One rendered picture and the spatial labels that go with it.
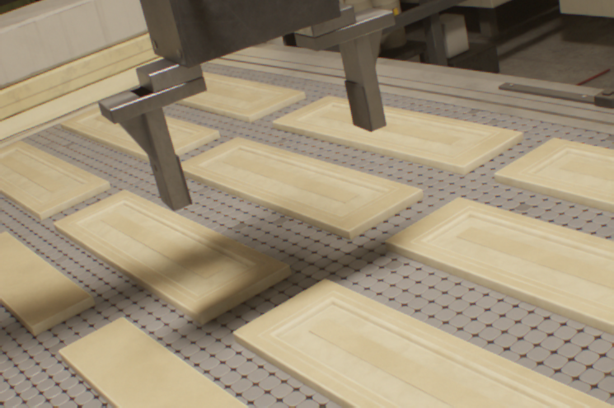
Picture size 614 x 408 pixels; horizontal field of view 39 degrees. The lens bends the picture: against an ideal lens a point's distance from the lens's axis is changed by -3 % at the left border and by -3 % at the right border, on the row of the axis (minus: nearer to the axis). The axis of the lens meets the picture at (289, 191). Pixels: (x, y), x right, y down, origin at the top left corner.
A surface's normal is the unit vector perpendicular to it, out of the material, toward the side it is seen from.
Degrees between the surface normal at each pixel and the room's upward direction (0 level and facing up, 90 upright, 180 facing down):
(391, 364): 0
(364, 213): 0
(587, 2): 90
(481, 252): 11
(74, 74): 90
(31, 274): 0
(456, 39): 90
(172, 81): 90
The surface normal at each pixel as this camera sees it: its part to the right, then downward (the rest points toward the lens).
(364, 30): 0.45, 0.26
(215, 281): -0.10, -0.84
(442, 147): -0.36, -0.80
